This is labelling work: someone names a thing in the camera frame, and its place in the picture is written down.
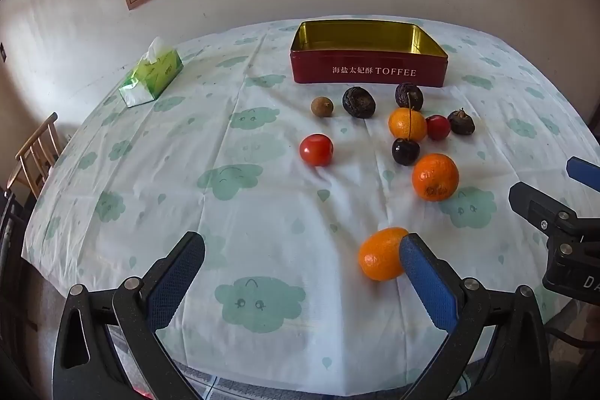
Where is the dark-spotted orange mandarin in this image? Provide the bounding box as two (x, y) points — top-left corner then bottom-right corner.
(411, 153), (460, 202)

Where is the small red tomato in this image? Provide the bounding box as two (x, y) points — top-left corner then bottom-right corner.
(426, 114), (452, 141)

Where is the oval orange mandarin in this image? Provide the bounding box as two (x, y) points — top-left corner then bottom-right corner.
(358, 227), (410, 283)

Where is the wooden chair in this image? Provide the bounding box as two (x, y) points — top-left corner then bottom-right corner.
(15, 112), (60, 197)

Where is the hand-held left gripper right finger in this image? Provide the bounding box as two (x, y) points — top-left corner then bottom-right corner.
(398, 232), (551, 400)

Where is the dark chair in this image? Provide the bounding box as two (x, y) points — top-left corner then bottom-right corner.
(0, 187), (31, 363)

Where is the red tin box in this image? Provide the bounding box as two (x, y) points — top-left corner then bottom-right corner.
(289, 20), (449, 88)

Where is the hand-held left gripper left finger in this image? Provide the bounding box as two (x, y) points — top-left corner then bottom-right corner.
(52, 231), (207, 400)

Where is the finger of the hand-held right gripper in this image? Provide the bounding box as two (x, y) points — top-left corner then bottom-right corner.
(508, 181), (600, 248)
(565, 156), (600, 191)

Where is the dark wrinkled round fruit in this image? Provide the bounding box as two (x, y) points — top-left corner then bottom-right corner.
(342, 86), (377, 120)
(394, 82), (425, 110)

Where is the green tissue pack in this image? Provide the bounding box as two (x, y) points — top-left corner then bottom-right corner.
(118, 37), (183, 108)

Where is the white cloud-print tablecloth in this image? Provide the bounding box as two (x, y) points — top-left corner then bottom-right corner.
(21, 18), (600, 396)

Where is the dark cherry with stem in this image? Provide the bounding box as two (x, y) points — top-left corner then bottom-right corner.
(391, 93), (422, 167)

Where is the large red tomato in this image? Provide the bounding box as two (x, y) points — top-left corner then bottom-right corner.
(299, 134), (335, 167)

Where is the small dark fruit with tip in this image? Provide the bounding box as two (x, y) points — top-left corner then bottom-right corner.
(447, 108), (476, 135)

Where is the brown longan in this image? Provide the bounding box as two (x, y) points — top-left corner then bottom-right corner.
(310, 96), (335, 118)

